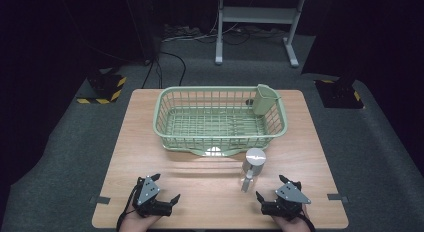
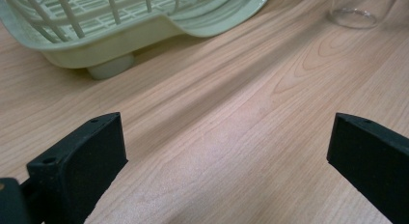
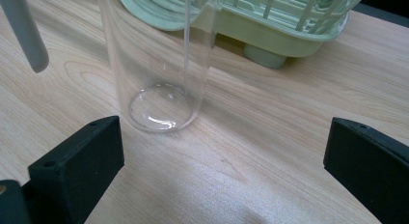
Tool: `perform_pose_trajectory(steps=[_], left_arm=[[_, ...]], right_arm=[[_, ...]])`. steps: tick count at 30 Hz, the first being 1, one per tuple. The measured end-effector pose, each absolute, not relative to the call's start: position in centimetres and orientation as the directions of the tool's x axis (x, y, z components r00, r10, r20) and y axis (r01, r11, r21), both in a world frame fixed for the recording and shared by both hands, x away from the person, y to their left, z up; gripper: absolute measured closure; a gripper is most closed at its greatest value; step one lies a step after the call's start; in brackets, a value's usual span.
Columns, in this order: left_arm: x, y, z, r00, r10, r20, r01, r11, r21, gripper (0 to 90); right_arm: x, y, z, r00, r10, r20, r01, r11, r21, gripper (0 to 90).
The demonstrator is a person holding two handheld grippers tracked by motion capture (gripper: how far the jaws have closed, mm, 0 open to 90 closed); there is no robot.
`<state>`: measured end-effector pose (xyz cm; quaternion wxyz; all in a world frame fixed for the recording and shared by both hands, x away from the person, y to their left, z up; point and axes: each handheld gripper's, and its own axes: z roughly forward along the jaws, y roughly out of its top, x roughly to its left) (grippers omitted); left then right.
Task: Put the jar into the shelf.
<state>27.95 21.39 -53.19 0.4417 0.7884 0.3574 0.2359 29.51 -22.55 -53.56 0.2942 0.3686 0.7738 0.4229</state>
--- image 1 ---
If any silver metal cup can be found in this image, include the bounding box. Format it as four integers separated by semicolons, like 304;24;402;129
239;147;268;194

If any green plastic cutlery holder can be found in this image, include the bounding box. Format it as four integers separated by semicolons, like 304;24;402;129
251;83;282;117

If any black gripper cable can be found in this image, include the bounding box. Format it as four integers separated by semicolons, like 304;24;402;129
297;213;317;232
115;185;140;232

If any green plastic dish basket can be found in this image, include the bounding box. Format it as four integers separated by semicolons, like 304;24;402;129
152;84;289;158

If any black yellow striped base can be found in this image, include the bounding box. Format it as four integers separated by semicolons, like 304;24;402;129
76;74;128;105
313;78;365;110

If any bundle of floor cables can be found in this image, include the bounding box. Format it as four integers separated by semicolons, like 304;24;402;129
161;22;288;47

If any person's left hand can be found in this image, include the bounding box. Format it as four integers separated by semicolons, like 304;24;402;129
118;212;163;232

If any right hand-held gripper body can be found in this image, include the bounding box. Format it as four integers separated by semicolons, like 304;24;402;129
260;179;313;222

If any person's right hand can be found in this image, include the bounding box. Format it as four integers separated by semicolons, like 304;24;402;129
270;205;313;232

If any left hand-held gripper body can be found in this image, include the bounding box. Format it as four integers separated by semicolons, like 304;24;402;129
131;176;174;219

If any grey tape strip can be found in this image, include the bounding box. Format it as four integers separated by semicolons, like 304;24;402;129
88;195;112;206
326;192;350;204

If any grey metal stand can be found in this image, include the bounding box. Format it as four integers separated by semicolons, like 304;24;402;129
214;0;308;68

